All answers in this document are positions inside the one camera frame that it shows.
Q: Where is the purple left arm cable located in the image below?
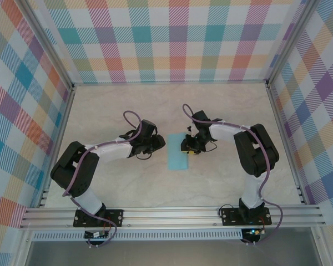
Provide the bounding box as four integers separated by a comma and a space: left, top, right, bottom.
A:
62, 110, 144, 249

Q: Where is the thin black camera cable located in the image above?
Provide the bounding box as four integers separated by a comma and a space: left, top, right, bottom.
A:
199, 140, 218, 153
135, 151, 153, 161

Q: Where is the aluminium frame crossbar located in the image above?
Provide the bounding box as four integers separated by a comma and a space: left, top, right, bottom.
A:
72, 79, 269, 86

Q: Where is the small lit controller board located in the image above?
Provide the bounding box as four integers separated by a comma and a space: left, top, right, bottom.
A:
243, 227, 266, 236

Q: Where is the thin black left camera cable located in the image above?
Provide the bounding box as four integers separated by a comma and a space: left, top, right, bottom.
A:
135, 151, 153, 161

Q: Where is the aluminium frame post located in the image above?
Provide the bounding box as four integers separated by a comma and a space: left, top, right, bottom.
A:
265, 0, 316, 89
21, 0, 75, 91

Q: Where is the grey metal panel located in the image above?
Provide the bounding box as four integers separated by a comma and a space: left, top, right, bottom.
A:
24, 239, 322, 266

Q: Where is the light blue paper sheet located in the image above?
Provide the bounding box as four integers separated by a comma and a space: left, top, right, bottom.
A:
166, 133, 189, 171

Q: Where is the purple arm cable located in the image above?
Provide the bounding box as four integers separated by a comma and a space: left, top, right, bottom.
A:
182, 104, 284, 247
62, 110, 144, 249

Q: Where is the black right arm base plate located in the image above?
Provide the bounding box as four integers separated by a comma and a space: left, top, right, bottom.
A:
220, 208, 272, 227

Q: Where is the perforated metal cable duct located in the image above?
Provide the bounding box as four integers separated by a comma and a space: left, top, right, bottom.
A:
30, 231, 244, 241

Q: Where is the small black controller board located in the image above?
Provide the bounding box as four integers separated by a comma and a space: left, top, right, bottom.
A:
84, 231, 110, 239

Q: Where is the thin black right camera cable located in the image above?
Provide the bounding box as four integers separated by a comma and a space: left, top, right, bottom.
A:
199, 140, 218, 153

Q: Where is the aluminium mounting rail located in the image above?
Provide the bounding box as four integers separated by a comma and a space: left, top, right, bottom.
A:
19, 204, 327, 230

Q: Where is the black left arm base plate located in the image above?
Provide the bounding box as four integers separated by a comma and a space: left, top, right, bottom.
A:
73, 209, 125, 228

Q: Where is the aluminium table side rail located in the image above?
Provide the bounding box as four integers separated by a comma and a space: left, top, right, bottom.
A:
266, 83, 313, 206
38, 85, 76, 208

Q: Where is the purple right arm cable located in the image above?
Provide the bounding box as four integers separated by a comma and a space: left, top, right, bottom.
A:
182, 104, 284, 247

